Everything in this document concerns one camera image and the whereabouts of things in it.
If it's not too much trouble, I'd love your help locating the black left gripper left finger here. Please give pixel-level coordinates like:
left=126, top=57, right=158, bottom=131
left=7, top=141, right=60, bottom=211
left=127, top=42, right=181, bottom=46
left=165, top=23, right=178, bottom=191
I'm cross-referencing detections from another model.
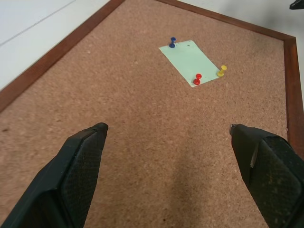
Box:
left=0, top=122, right=109, bottom=228

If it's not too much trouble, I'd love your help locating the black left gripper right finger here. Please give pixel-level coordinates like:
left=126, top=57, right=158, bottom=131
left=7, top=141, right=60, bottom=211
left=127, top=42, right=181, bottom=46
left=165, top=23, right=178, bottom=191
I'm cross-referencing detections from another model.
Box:
left=228, top=123, right=304, bottom=228

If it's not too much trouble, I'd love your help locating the light green paper note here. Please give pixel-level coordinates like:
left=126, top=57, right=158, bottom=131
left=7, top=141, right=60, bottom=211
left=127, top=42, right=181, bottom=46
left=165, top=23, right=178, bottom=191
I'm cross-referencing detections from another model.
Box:
left=158, top=39, right=223, bottom=88

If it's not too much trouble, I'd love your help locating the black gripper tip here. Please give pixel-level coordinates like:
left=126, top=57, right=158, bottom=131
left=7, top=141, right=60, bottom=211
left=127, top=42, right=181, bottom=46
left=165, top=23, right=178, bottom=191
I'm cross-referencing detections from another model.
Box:
left=289, top=0, right=304, bottom=10

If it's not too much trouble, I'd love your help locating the cork board with wooden frame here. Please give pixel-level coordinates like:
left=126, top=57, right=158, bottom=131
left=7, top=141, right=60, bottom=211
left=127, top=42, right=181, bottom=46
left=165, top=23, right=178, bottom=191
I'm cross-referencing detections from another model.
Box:
left=0, top=0, right=304, bottom=228

